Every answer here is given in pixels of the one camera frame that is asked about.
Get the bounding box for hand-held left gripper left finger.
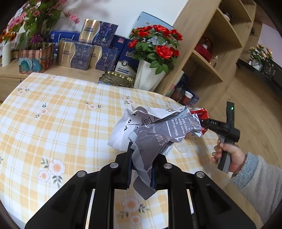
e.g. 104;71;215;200
24;147;135;229

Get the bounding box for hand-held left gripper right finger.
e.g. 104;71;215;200
151;154;257;229

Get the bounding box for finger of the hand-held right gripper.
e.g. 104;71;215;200
199;119;228;128

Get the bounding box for red soda can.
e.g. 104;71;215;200
190;107;210;135

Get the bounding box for newspaper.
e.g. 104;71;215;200
107;105;202;201

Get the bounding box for person's right forearm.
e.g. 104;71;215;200
230;152;282;225

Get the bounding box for person's right hand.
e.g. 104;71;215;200
210;140;247;173

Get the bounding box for red paper cup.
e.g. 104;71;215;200
181;91;193;106

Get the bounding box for clear plastic cup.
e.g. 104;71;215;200
173;141;190;153

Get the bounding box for dark blue illustrated box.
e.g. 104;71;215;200
176;74;190;91

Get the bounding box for stack of pastel paper cups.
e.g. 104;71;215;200
166;84;180;98

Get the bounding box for black speckled counter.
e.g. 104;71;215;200
239;58;282;97

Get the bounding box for red gift basket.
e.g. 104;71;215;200
194;37;213;62

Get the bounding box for red roses in white pot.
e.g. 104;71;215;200
128;25;183;92

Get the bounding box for pale flowers in white vase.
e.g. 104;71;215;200
249;44;274;72

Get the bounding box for gold leaf-shaped tray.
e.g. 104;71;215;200
98;71;135;88

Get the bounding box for blue and white milk powder box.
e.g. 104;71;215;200
115;47;139;77

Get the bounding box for wooden shelf unit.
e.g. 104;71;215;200
154;0;256;113

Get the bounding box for light blue cardboard box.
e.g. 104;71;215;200
132;11;174;30

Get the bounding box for dark blue carton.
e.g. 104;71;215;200
112;35;131;61

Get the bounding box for patterned planter box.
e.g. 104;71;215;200
18;43;55;74

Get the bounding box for white vase with orange flowers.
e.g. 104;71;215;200
0;29;19;67

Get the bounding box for pink cherry blossom plant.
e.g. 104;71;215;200
7;0;80;50

